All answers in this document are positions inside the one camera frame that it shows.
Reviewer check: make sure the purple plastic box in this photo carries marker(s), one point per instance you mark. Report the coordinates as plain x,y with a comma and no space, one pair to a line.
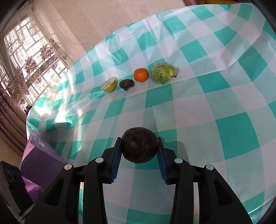
39,165

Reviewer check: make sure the wrapped green apple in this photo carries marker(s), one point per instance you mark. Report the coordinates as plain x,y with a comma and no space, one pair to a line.
163,72

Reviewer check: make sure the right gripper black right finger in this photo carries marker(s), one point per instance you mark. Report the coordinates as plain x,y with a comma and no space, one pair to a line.
205,186

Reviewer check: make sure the dark round passion fruit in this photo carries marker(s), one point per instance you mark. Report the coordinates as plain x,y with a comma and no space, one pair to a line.
140,145

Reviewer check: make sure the window with lattice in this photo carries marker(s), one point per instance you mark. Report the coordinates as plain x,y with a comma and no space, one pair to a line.
34,62

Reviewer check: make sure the far mandarin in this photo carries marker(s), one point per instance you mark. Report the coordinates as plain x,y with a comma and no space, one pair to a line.
141,74

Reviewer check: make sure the teal white checkered tablecloth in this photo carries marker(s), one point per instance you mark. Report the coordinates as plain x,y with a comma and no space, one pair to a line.
219,110

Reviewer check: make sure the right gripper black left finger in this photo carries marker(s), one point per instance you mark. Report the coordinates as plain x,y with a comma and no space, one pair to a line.
60,201

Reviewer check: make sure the small dark wrinkled fruit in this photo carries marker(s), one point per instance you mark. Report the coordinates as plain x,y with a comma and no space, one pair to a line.
126,84

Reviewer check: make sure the floral lace curtain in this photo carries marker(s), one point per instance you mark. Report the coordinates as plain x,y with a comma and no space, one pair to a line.
54,18

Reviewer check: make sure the wrapped yellow pear half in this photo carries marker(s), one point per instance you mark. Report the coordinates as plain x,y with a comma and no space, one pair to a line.
110,85

